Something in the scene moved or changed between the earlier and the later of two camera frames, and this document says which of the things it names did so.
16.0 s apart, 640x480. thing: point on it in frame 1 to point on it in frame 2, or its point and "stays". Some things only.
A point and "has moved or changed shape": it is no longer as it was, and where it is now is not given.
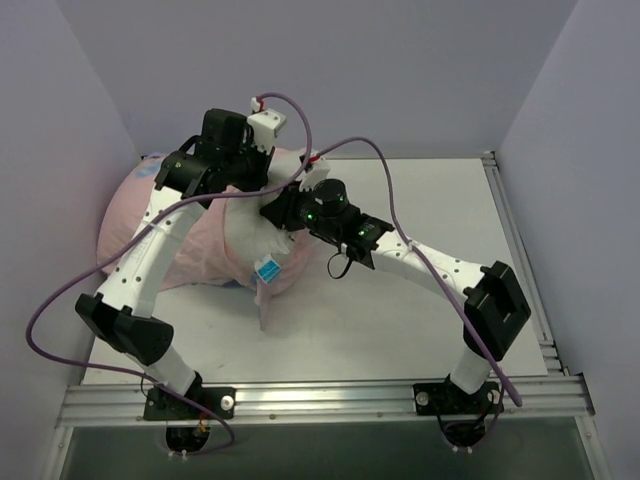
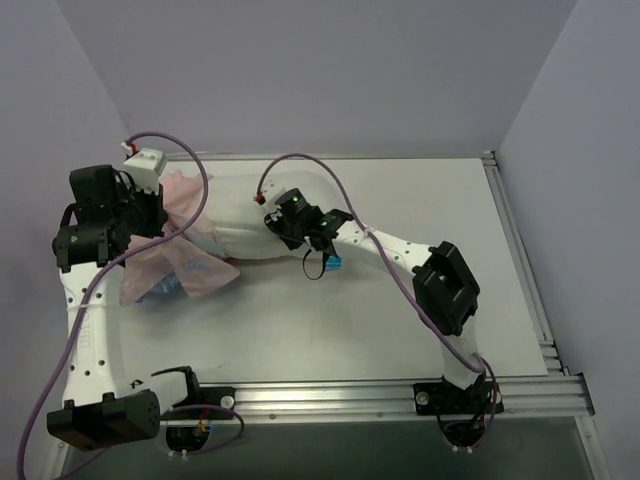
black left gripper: x=255 y=170 to x=151 y=209
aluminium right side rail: x=548 y=347 stays
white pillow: x=251 y=234 has moved or changed shape
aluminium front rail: x=542 y=395 stays
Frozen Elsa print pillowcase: x=203 y=253 has moved or changed shape
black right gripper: x=279 y=209 to x=276 y=223
